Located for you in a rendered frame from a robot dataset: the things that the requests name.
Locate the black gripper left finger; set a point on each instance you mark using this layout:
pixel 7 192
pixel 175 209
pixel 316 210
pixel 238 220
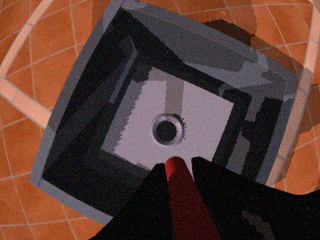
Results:
pixel 147 215

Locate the dark red peg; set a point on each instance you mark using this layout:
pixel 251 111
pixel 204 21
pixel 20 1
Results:
pixel 190 217

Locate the grey square plate with hole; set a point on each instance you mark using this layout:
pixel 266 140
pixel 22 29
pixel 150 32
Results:
pixel 154 98

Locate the dark grey open box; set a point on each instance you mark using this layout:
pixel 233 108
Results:
pixel 131 32

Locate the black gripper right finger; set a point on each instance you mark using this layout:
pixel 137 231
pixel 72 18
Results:
pixel 242 209

